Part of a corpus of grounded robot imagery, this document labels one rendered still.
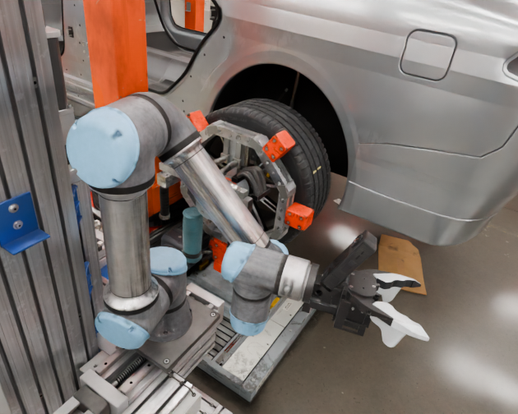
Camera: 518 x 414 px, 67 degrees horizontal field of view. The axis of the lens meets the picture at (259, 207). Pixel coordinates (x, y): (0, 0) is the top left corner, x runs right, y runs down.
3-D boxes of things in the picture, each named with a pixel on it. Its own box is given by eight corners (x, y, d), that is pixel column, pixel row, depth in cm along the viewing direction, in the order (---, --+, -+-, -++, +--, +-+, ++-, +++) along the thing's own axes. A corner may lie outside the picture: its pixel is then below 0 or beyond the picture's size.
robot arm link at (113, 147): (173, 315, 98) (172, 100, 69) (141, 365, 85) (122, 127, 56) (131, 301, 100) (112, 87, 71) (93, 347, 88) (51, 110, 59)
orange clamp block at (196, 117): (211, 127, 166) (200, 108, 165) (199, 132, 160) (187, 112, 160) (201, 135, 171) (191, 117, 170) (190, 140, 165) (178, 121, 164)
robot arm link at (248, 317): (275, 305, 85) (282, 267, 80) (260, 345, 76) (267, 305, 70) (241, 295, 87) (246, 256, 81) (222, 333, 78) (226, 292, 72)
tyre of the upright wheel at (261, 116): (315, 250, 194) (349, 123, 158) (292, 275, 176) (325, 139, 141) (210, 199, 220) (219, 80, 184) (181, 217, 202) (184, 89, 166)
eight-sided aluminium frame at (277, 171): (283, 261, 173) (304, 148, 145) (275, 269, 169) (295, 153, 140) (188, 214, 196) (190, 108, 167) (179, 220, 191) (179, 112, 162)
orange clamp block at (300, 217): (292, 215, 162) (312, 223, 158) (283, 223, 156) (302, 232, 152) (294, 200, 158) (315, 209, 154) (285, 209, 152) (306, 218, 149)
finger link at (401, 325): (419, 361, 61) (372, 324, 67) (432, 332, 58) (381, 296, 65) (408, 370, 59) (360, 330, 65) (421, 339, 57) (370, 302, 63)
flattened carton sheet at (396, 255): (418, 246, 296) (419, 243, 294) (426, 296, 250) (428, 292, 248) (377, 236, 301) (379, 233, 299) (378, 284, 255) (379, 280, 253)
